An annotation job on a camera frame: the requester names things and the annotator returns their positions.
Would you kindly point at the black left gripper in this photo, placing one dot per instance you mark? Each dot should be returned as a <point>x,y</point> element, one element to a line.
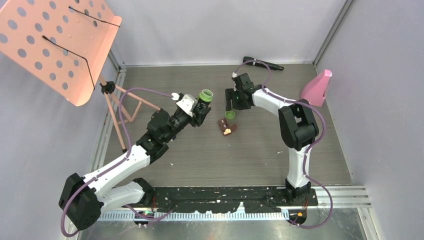
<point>199,114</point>

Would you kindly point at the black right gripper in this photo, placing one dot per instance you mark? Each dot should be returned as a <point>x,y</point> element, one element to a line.
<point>230,94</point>

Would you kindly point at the green black pill bottle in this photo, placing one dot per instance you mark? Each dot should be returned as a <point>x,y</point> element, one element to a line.
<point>205,97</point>

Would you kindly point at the brown translucent pill container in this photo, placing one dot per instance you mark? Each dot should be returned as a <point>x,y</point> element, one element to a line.
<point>224,124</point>

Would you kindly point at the green bottle cap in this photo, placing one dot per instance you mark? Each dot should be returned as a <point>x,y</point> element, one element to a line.
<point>230,114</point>

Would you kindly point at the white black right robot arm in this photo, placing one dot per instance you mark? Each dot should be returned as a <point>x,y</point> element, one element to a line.
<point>297,124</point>

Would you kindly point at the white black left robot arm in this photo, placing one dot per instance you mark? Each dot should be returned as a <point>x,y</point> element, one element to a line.
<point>85,198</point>

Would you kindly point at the black microphone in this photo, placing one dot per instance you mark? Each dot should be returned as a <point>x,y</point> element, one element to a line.
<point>261,64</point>

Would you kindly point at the pink wedge object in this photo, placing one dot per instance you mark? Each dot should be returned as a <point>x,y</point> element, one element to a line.
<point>315,91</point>

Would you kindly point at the pink music stand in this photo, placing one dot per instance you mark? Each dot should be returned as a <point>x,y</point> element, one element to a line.
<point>64,43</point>

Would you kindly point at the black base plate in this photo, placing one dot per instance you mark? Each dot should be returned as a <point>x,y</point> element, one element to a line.
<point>221,200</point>

